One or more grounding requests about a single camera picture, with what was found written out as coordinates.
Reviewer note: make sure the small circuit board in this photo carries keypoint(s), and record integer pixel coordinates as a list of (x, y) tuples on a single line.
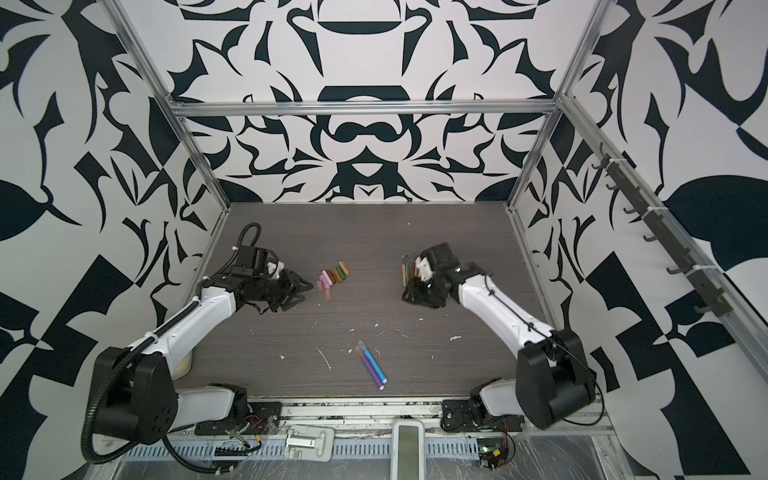
[(495, 453)]

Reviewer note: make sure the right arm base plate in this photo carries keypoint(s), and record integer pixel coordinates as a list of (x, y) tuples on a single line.
[(464, 416)]

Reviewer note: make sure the white latch bracket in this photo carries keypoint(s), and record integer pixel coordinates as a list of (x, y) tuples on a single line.
[(307, 443)]

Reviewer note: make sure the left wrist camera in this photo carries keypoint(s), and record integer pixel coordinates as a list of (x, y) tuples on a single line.
[(274, 269)]

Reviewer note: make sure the purple marker pen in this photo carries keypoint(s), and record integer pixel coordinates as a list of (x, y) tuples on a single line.
[(370, 369)]

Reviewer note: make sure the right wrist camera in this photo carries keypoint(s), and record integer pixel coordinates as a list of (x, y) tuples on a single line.
[(423, 269)]

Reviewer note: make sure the lilac pen cap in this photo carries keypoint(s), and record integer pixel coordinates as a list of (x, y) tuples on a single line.
[(325, 282)]

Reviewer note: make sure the aluminium frame crossbar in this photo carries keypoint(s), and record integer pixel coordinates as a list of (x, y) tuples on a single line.
[(212, 109)]

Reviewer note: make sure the wall hook rail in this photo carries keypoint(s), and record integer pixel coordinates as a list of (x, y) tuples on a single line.
[(664, 229)]

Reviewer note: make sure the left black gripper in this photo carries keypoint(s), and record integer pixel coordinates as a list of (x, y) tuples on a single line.
[(292, 284)]

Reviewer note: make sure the white handheld device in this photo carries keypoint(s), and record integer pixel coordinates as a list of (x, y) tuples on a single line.
[(408, 450)]

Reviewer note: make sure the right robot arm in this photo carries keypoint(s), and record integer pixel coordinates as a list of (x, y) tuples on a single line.
[(552, 379)]

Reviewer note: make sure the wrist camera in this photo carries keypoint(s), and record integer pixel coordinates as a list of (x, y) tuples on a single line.
[(274, 269), (423, 269)]

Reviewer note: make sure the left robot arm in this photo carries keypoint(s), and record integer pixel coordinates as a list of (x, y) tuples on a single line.
[(133, 400)]

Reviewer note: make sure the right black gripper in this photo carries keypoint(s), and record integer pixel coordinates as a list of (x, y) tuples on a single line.
[(417, 292)]

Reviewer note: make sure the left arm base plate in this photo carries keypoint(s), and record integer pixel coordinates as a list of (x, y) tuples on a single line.
[(255, 418)]

